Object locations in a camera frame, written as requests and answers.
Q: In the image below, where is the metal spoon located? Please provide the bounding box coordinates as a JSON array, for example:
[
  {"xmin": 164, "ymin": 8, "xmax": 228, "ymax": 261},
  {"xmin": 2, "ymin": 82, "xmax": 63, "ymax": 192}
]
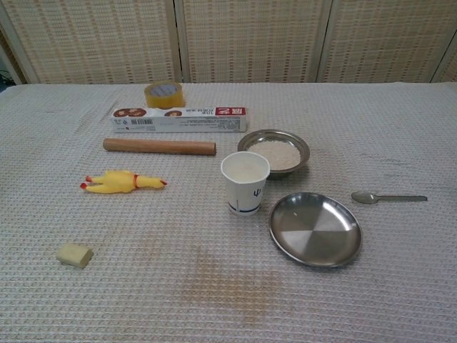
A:
[{"xmin": 351, "ymin": 190, "xmax": 428, "ymax": 205}]

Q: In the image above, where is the white paper cup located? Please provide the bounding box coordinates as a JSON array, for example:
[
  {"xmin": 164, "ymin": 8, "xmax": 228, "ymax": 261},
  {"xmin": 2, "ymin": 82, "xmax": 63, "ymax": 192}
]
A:
[{"xmin": 220, "ymin": 151, "xmax": 271, "ymax": 217}]

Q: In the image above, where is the stainless steel bowl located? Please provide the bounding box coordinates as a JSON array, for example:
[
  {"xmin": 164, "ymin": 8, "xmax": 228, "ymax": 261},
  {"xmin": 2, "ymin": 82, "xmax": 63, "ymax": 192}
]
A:
[{"xmin": 237, "ymin": 129, "xmax": 311, "ymax": 181}]

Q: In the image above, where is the stainless steel plate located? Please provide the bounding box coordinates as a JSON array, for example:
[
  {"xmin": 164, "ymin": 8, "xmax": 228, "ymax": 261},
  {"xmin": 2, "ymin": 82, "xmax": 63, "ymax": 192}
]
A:
[{"xmin": 268, "ymin": 192, "xmax": 363, "ymax": 269}]

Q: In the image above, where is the white red cling film box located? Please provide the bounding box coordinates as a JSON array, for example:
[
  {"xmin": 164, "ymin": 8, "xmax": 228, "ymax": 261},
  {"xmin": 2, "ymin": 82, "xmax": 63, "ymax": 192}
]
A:
[{"xmin": 109, "ymin": 106, "xmax": 249, "ymax": 134}]

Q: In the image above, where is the wooden rolling pin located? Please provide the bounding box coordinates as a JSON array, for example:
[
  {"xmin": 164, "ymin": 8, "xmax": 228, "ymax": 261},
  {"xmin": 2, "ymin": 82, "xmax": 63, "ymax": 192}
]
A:
[{"xmin": 103, "ymin": 138, "xmax": 218, "ymax": 156}]

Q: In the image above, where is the clear yellowish packing tape roll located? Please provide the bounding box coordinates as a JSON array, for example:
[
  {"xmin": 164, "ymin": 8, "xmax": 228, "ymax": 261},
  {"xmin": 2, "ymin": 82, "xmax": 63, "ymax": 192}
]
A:
[{"xmin": 144, "ymin": 81, "xmax": 186, "ymax": 109}]

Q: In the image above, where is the yellow rubber chicken toy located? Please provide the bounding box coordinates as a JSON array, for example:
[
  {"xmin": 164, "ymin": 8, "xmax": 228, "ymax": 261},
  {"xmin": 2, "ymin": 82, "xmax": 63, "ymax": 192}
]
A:
[{"xmin": 79, "ymin": 169, "xmax": 169, "ymax": 196}]

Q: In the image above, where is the beige waffle weave tablecloth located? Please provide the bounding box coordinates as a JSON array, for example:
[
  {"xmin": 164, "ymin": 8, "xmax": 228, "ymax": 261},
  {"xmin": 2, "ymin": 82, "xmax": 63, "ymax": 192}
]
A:
[{"xmin": 0, "ymin": 81, "xmax": 457, "ymax": 343}]

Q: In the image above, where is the woven bamboo folding screen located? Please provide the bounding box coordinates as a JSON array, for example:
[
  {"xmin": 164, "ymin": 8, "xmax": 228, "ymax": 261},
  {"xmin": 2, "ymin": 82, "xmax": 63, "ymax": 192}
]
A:
[{"xmin": 0, "ymin": 0, "xmax": 457, "ymax": 85}]

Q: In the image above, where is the pale yellow sponge block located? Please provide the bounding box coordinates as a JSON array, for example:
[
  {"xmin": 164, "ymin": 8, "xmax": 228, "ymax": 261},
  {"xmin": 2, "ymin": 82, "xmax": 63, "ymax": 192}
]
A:
[{"xmin": 56, "ymin": 242, "xmax": 95, "ymax": 269}]

